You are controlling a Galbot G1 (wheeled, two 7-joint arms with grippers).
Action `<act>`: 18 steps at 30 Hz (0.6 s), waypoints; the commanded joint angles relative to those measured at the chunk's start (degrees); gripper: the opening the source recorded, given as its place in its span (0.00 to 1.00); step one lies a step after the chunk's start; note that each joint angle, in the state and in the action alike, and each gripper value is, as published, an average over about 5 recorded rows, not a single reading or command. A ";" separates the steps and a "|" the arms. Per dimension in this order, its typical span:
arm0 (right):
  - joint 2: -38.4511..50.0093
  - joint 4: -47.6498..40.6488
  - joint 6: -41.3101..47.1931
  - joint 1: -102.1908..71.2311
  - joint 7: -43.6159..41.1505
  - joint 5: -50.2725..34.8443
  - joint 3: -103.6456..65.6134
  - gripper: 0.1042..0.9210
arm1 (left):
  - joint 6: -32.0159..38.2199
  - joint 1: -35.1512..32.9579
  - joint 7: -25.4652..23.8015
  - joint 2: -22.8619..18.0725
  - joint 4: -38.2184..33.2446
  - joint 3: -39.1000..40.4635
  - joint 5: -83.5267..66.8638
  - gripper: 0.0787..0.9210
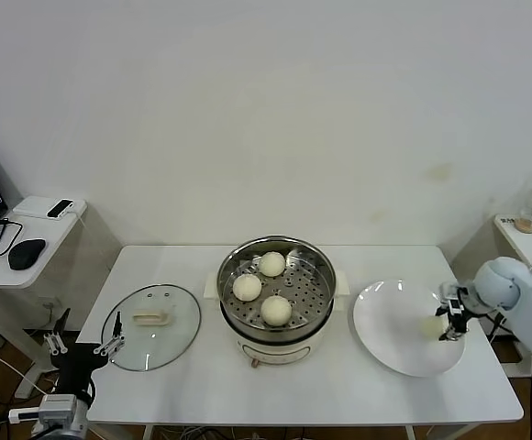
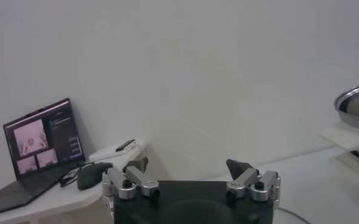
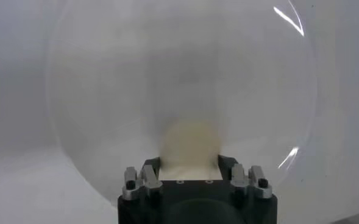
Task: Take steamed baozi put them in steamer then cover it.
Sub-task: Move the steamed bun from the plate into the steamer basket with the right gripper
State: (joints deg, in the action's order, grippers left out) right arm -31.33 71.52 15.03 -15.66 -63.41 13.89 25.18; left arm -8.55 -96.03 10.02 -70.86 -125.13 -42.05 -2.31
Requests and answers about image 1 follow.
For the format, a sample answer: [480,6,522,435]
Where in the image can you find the white side table with laptop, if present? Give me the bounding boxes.
[0,195,89,401]

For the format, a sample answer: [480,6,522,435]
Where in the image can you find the white floor cable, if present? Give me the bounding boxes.
[0,333,52,396]

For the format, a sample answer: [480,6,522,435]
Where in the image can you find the black computer mouse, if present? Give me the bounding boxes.
[7,237,48,271]

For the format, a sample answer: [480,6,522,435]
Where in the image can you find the steel steamer basket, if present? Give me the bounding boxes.
[204,235,351,335]

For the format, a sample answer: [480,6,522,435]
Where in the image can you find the flat white box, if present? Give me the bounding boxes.
[12,195,88,222]

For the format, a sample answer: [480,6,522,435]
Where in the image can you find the white steamed baozi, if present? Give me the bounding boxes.
[419,315,449,341]
[258,251,287,279]
[260,294,294,327]
[232,273,263,303]

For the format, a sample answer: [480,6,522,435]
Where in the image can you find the clear plastic drink cup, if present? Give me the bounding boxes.
[513,207,532,235]

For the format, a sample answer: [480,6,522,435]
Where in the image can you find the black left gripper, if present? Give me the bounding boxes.
[43,307,126,399]

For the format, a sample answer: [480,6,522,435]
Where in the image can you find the white round plate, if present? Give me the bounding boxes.
[352,279,466,379]

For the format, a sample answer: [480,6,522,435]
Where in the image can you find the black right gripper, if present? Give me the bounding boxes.
[433,282,477,343]

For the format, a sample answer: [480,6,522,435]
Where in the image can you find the small black white device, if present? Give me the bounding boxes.
[46,199,75,220]

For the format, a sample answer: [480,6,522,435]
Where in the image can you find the glass pot lid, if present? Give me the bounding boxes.
[101,283,202,372]

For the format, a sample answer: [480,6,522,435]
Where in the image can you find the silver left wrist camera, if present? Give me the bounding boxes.
[8,394,80,428]

